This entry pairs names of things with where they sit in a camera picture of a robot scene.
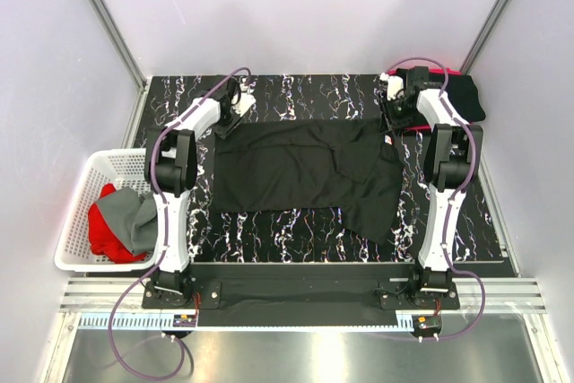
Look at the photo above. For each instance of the grey t-shirt in basket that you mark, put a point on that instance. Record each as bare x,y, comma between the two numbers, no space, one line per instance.
132,218

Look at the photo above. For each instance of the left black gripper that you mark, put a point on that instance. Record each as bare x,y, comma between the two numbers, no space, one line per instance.
223,132

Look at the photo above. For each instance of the red t-shirt in basket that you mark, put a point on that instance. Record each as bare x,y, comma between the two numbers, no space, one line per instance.
102,241

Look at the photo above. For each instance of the black t-shirt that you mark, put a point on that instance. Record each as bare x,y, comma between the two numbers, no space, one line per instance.
462,94
311,164

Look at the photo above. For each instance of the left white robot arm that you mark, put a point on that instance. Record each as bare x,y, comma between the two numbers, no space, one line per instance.
171,170

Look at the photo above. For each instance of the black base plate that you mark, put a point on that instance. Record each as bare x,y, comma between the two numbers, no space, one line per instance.
300,295

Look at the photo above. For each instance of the folded black t-shirt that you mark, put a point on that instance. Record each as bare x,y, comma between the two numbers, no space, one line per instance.
462,94

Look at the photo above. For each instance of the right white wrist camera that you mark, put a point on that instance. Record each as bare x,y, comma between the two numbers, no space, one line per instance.
394,85

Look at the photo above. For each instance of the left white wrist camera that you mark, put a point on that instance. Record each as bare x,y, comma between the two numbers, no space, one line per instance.
242,102

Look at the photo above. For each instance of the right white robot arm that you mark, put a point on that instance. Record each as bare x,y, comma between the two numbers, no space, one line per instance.
450,166

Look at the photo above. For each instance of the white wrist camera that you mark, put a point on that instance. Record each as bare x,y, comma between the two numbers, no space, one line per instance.
394,85
242,102

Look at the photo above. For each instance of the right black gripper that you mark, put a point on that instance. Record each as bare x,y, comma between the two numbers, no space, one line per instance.
390,121

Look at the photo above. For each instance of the white plastic basket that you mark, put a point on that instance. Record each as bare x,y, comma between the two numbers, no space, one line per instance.
120,168

